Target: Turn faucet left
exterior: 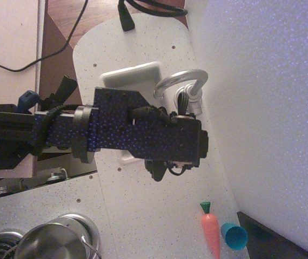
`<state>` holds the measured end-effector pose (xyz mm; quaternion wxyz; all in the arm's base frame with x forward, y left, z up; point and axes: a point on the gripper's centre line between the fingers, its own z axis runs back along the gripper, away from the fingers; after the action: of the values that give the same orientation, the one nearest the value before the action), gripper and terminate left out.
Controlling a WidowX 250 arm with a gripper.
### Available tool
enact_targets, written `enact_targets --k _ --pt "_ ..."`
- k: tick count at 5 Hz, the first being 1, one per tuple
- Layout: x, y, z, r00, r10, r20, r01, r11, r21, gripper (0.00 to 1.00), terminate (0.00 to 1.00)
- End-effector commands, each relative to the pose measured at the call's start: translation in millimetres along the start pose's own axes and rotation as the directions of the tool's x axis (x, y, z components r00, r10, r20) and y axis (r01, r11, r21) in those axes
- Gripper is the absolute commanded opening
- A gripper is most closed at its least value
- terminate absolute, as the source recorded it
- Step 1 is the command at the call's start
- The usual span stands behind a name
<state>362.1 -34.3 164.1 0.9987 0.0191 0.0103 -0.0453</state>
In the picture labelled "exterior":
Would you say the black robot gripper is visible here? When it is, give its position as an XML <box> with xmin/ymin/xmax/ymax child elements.
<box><xmin>93</xmin><ymin>87</ymin><xmax>208</xmax><ymax>182</ymax></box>

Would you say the silver curved faucet spout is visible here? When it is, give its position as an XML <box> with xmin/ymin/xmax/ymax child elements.
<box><xmin>153</xmin><ymin>69</ymin><xmax>209</xmax><ymax>116</ymax></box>

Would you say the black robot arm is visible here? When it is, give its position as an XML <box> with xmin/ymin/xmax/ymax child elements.
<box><xmin>0</xmin><ymin>87</ymin><xmax>208</xmax><ymax>181</ymax></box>

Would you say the blue connector on arm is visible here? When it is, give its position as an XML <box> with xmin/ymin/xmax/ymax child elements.
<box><xmin>16</xmin><ymin>90</ymin><xmax>40</xmax><ymax>114</ymax></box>

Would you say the white toy sink basin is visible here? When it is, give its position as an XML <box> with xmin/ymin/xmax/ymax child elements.
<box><xmin>99</xmin><ymin>62</ymin><xmax>162</xmax><ymax>97</ymax></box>

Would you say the white speckled toy kitchen counter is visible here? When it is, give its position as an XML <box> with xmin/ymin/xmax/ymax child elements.
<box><xmin>0</xmin><ymin>13</ymin><xmax>238</xmax><ymax>258</ymax></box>

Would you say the orange toy carrot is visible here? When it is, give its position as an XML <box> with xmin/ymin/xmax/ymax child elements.
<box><xmin>200</xmin><ymin>201</ymin><xmax>220</xmax><ymax>258</ymax></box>

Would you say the teal plastic cup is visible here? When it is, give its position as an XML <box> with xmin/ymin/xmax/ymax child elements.
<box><xmin>221</xmin><ymin>223</ymin><xmax>249</xmax><ymax>250</ymax></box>

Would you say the stainless steel pot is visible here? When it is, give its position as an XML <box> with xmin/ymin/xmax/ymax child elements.
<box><xmin>15</xmin><ymin>217</ymin><xmax>87</xmax><ymax>258</ymax></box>

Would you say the black cable plug top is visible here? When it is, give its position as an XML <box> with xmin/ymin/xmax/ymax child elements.
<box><xmin>117</xmin><ymin>0</ymin><xmax>189</xmax><ymax>32</ymax></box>

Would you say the black cable on wall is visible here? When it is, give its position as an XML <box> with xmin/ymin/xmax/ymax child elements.
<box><xmin>0</xmin><ymin>0</ymin><xmax>88</xmax><ymax>73</ymax></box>

